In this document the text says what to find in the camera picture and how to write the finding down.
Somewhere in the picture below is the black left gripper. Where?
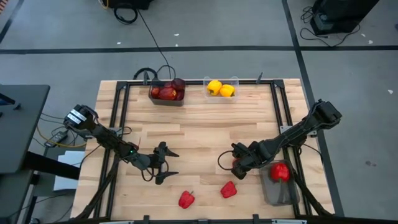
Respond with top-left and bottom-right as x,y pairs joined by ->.
149,141 -> 180,185

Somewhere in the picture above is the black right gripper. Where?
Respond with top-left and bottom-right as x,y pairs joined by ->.
231,141 -> 272,180

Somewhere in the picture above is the dark red apple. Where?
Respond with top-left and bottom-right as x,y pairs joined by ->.
171,77 -> 187,91
158,86 -> 177,101

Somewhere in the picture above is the yellow bell pepper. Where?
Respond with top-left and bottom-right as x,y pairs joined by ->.
219,83 -> 236,98
206,79 -> 223,96

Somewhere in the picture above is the grey mesh basket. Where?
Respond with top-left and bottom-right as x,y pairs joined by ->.
259,159 -> 301,207

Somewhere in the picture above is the dark plastic basket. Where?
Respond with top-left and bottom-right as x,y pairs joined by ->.
148,77 -> 187,107

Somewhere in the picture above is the clear plastic basket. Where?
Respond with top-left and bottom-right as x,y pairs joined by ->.
202,76 -> 240,104

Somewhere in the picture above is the white flat panel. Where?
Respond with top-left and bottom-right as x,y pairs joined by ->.
53,150 -> 85,191

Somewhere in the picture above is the black power adapter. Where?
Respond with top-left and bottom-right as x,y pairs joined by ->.
44,130 -> 69,149

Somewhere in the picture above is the black support beam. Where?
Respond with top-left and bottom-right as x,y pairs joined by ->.
24,151 -> 81,180

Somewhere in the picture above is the dark grey desk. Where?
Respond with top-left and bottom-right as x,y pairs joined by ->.
0,83 -> 51,174

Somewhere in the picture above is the black equipment case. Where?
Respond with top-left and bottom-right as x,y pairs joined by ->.
104,0 -> 154,10

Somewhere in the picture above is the black computer tower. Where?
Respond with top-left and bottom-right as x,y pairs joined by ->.
310,0 -> 381,36

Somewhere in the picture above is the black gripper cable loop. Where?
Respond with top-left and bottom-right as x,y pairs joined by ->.
216,150 -> 236,171

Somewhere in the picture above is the black aluminium rig frame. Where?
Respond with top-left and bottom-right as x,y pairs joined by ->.
74,79 -> 335,224

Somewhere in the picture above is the yellow cable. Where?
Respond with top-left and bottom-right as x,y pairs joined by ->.
36,125 -> 88,149

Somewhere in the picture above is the thick black cable arc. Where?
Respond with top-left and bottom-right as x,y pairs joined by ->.
132,67 -> 159,81

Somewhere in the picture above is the long thin black cable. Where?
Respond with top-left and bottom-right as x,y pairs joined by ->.
137,9 -> 177,81

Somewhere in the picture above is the coiled black cable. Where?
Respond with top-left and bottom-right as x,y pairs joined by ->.
113,6 -> 139,26

